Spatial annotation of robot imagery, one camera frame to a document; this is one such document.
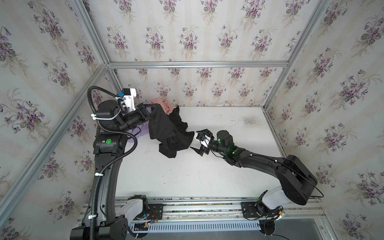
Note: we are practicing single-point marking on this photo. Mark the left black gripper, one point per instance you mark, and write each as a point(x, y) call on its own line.
point(143, 111)

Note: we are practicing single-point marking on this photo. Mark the black cloth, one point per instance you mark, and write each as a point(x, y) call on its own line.
point(170, 131)

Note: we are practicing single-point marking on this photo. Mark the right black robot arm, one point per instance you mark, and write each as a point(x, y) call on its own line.
point(297, 183)

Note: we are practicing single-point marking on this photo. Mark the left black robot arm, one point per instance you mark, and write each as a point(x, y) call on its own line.
point(116, 115)

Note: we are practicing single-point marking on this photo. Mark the pink cloth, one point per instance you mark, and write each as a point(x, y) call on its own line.
point(166, 106)

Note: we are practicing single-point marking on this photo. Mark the purple cloth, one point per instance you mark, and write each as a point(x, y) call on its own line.
point(140, 130)

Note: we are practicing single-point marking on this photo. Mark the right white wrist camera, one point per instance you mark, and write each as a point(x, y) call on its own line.
point(204, 142)

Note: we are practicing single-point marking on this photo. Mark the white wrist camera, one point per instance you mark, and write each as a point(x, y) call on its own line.
point(126, 100)
point(204, 142)

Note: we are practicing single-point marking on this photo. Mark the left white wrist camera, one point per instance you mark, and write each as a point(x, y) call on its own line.
point(126, 100)

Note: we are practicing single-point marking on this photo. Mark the aluminium mounting rail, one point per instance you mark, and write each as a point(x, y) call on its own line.
point(225, 209)

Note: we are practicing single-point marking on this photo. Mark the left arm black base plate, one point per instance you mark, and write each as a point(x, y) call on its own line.
point(155, 212)

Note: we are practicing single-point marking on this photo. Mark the white perforated cable tray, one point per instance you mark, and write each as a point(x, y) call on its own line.
point(192, 227)

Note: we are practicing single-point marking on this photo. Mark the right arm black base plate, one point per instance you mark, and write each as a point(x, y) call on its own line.
point(258, 210)

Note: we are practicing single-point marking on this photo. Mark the aluminium cage frame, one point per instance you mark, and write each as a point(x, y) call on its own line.
point(17, 191)

